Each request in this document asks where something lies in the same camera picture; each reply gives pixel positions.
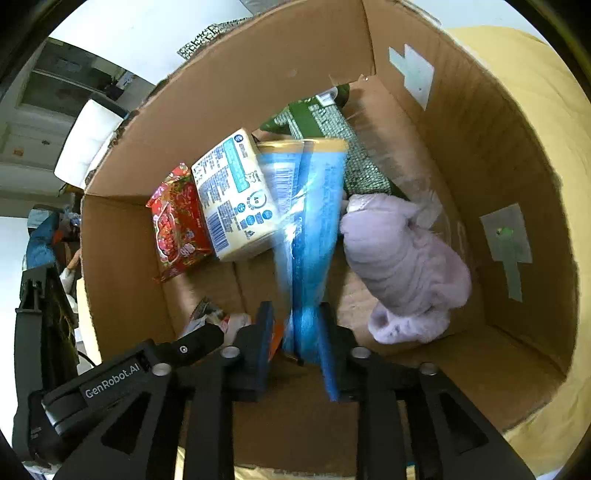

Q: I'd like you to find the wooden door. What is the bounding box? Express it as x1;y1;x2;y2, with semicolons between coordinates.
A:
0;104;70;169

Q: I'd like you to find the red snack packet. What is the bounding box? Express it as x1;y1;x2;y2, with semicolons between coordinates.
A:
146;162;214;284

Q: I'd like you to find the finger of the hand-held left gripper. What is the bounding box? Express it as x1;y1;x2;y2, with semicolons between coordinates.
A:
154;322;226;368
13;265;80;398

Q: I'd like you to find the glass sliding door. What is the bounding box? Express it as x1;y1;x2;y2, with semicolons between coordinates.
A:
21;39;139;118

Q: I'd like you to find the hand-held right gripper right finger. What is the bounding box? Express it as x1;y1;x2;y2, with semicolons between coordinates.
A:
318;303;537;480

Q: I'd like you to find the orange snack packet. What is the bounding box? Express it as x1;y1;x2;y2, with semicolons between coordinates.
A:
178;296;285;361

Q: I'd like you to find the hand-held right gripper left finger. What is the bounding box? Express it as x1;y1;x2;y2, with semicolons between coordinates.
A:
53;302;278;480

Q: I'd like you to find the cardboard box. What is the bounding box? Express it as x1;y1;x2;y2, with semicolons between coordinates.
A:
81;0;581;479

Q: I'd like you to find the green snack packet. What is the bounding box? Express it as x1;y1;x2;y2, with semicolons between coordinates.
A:
259;84;413;202

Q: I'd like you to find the purple plush toy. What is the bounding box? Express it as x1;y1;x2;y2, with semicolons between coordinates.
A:
339;193;473;345

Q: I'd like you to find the white and blue carton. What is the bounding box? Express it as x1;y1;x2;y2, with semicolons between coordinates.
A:
191;128;280;263

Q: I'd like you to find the long blue packet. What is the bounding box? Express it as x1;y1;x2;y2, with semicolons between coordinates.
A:
255;137;350;366

